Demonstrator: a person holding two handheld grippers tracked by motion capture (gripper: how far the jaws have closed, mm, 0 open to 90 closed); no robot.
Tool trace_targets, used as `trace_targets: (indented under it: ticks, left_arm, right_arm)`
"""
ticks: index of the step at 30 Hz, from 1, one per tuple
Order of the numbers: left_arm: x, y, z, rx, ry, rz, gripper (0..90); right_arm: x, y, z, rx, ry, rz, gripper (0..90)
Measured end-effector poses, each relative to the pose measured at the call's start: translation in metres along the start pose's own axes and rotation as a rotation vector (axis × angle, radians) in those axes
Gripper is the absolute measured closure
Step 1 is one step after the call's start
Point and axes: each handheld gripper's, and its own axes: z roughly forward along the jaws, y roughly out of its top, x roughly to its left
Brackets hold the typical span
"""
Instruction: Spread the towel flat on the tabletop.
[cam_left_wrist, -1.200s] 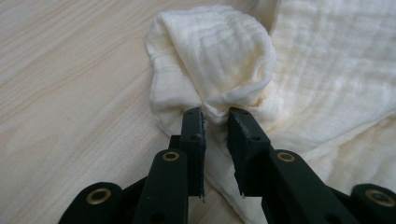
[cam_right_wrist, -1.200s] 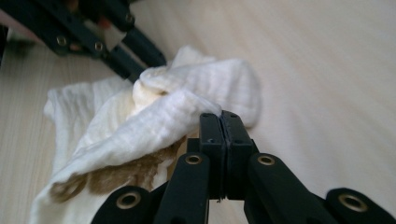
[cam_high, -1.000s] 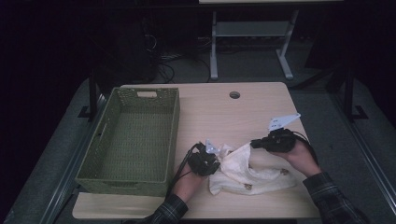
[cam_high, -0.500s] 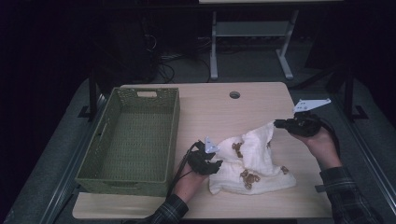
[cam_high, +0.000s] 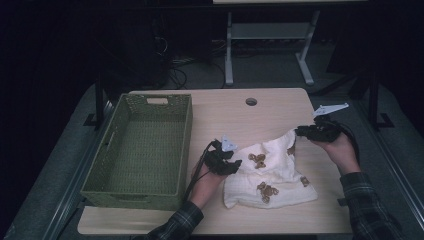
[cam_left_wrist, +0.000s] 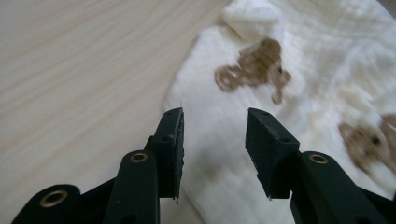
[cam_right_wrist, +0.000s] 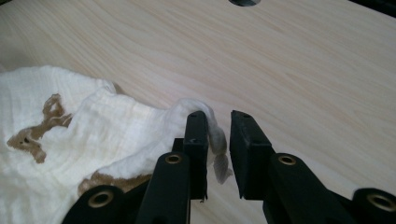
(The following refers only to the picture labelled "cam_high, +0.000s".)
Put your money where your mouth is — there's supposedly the black metal post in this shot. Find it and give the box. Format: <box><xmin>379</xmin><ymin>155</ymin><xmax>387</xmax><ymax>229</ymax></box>
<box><xmin>367</xmin><ymin>71</ymin><xmax>395</xmax><ymax>130</ymax></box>
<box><xmin>83</xmin><ymin>71</ymin><xmax>106</xmax><ymax>130</ymax></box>

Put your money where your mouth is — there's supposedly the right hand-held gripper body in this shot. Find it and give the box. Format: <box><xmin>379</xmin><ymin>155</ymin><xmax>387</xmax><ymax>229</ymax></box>
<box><xmin>309</xmin><ymin>102</ymin><xmax>350</xmax><ymax>144</ymax></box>

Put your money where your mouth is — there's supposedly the aluminium rail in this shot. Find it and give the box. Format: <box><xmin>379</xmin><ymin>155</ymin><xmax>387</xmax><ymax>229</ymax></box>
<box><xmin>41</xmin><ymin>99</ymin><xmax>116</xmax><ymax>240</ymax></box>
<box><xmin>353</xmin><ymin>99</ymin><xmax>424</xmax><ymax>232</ymax></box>

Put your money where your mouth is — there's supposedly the dark equipment cabinet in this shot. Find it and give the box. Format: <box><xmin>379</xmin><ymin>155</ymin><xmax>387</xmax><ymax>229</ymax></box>
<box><xmin>99</xmin><ymin>13</ymin><xmax>172</xmax><ymax>92</ymax></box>

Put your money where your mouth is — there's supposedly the white cloth with brown print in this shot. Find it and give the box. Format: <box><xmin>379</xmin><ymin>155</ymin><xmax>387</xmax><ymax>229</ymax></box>
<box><xmin>222</xmin><ymin>128</ymin><xmax>320</xmax><ymax>210</ymax></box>

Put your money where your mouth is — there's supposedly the person's right hand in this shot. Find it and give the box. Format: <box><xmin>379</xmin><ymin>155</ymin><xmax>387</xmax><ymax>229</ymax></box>
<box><xmin>311</xmin><ymin>131</ymin><xmax>362</xmax><ymax>176</ymax></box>

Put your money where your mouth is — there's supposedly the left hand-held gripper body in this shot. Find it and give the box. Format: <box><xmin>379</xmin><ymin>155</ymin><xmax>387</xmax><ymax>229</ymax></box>
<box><xmin>203</xmin><ymin>134</ymin><xmax>239</xmax><ymax>177</ymax></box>

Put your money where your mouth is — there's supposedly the person's left hand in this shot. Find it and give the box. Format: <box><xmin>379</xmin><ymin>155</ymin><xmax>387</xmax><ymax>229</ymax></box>
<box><xmin>189</xmin><ymin>163</ymin><xmax>228</xmax><ymax>210</ymax></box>

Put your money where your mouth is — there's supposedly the bundle of floor cables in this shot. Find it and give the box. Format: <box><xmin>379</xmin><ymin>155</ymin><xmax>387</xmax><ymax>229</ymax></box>
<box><xmin>166</xmin><ymin>54</ymin><xmax>228</xmax><ymax>90</ymax></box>

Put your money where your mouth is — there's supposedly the white metal table frame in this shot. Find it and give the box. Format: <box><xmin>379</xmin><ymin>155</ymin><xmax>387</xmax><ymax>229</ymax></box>
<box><xmin>224</xmin><ymin>9</ymin><xmax>321</xmax><ymax>87</ymax></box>

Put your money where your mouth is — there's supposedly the green woven basket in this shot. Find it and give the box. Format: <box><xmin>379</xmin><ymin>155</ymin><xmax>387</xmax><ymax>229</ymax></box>
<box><xmin>79</xmin><ymin>93</ymin><xmax>194</xmax><ymax>212</ymax></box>

